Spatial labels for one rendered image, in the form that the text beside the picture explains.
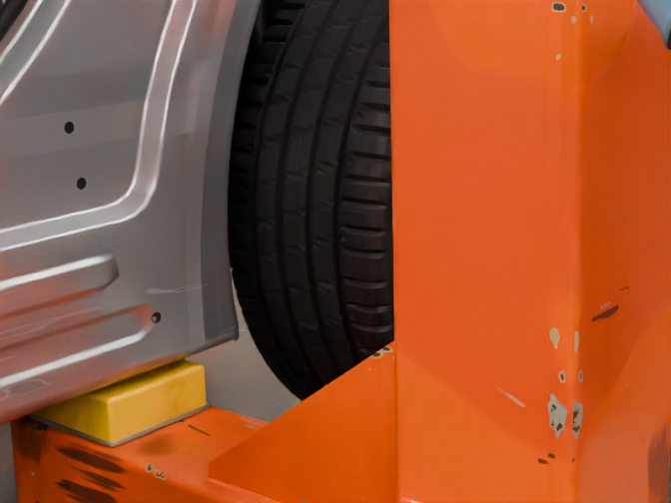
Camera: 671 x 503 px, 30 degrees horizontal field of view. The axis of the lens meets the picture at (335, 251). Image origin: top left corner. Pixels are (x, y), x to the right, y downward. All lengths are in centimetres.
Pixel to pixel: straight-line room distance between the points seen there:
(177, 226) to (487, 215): 47
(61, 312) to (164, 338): 14
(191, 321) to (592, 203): 57
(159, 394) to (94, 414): 7
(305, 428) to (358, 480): 7
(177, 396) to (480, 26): 61
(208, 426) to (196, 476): 12
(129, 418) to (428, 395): 42
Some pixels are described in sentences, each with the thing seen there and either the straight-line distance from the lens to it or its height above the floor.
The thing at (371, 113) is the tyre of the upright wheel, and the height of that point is 99.
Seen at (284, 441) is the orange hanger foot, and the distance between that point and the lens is 111.
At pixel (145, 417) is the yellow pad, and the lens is 130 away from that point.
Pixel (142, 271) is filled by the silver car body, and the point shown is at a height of 85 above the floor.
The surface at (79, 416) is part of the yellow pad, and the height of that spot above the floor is 70.
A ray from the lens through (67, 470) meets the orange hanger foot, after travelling 133.
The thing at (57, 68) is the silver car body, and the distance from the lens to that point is 120.
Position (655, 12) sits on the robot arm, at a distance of 77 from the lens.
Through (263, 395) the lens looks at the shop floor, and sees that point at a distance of 332.
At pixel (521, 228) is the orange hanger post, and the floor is 97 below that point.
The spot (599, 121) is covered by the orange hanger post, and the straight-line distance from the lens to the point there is 86.
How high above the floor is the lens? 117
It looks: 14 degrees down
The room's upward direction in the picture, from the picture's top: 2 degrees counter-clockwise
